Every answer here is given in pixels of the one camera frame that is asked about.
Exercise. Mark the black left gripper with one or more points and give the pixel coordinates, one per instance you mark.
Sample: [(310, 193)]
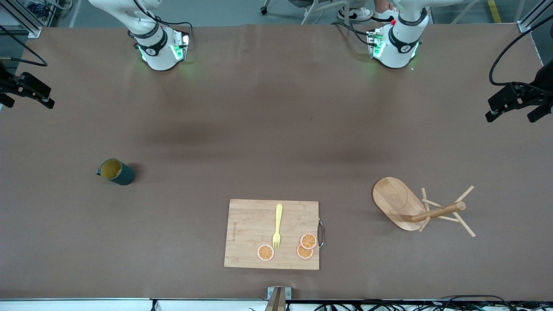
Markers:
[(542, 81)]

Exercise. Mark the yellow plastic fork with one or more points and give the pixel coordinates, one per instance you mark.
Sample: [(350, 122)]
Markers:
[(278, 216)]

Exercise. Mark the toy orange slice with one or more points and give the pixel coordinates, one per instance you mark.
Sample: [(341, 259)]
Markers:
[(265, 252), (308, 241), (303, 254)]

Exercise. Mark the wooden mug rack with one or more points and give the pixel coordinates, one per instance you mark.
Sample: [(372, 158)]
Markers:
[(391, 198)]

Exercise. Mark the metal bracket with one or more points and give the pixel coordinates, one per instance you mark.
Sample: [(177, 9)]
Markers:
[(278, 298)]

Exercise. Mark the dark teal cup yellow inside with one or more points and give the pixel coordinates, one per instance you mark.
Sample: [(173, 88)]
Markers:
[(125, 176)]

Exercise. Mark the bare lower leg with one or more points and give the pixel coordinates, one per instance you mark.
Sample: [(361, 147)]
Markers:
[(381, 4)]

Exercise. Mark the office chair base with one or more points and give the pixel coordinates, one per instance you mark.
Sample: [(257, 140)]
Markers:
[(264, 10)]

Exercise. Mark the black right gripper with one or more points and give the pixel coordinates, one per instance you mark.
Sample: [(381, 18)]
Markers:
[(5, 82)]

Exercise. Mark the white sneaker black logo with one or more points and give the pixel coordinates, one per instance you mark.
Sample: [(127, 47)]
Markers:
[(356, 15)]

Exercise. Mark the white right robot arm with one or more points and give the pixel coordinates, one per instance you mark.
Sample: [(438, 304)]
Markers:
[(160, 56)]

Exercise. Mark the white table edge rail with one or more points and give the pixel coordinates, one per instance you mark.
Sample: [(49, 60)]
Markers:
[(86, 305)]

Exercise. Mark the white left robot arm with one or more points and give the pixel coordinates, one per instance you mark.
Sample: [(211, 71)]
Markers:
[(395, 56)]

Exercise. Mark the aluminium frame post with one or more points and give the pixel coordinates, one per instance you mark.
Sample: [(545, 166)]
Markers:
[(524, 26), (33, 32)]

